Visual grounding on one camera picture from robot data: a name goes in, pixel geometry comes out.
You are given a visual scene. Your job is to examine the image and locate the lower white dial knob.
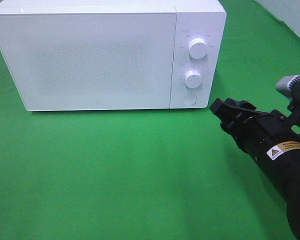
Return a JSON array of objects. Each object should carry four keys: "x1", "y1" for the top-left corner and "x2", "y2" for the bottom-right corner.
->
[{"x1": 184, "y1": 69, "x2": 203, "y2": 89}]

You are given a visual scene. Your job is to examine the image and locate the white dial knob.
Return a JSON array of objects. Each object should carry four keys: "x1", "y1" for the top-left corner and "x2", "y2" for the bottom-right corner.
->
[
  {"x1": 187, "y1": 36, "x2": 208, "y2": 60},
  {"x1": 184, "y1": 69, "x2": 203, "y2": 89}
]

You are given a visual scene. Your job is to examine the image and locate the white microwave oven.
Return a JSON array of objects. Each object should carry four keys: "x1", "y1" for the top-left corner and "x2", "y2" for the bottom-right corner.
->
[{"x1": 0, "y1": 0, "x2": 227, "y2": 109}]

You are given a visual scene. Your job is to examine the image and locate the round white door button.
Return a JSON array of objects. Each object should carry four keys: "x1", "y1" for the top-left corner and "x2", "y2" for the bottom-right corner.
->
[{"x1": 181, "y1": 93, "x2": 197, "y2": 106}]

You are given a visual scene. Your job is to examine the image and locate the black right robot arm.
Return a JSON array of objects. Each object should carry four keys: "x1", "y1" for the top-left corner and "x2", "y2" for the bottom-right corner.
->
[{"x1": 209, "y1": 98, "x2": 300, "y2": 240}]

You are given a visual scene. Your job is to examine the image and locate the upper white dial knob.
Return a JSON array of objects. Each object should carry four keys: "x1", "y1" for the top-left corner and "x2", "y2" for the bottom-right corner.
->
[{"x1": 187, "y1": 36, "x2": 208, "y2": 60}]

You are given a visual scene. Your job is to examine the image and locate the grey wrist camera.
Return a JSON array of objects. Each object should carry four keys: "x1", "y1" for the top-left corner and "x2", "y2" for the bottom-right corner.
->
[{"x1": 276, "y1": 75, "x2": 300, "y2": 103}]

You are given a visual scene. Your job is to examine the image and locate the green table cloth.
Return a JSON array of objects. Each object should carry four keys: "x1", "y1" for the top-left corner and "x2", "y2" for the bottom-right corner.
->
[{"x1": 0, "y1": 0, "x2": 300, "y2": 240}]

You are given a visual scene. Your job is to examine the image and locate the white microwave door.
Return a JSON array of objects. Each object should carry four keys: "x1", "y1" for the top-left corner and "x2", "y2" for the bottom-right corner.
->
[{"x1": 0, "y1": 13, "x2": 176, "y2": 111}]

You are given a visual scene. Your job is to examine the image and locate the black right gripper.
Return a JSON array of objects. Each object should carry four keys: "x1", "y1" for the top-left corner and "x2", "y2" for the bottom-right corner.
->
[{"x1": 209, "y1": 98, "x2": 300, "y2": 165}]

